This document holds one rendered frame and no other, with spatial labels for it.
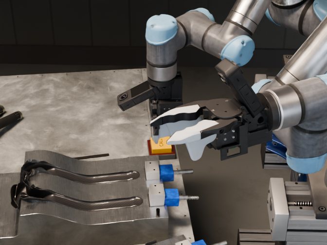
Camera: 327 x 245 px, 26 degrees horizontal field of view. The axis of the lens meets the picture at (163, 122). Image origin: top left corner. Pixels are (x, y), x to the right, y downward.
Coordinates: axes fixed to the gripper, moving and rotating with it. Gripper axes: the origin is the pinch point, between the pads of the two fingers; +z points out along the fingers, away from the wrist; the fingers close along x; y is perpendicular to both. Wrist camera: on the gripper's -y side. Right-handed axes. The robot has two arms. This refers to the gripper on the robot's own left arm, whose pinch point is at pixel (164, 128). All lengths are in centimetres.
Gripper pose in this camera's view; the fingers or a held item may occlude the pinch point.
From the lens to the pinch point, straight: 117.4
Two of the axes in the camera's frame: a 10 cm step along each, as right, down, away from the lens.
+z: -9.1, 2.4, -3.3
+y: 0.6, 8.8, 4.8
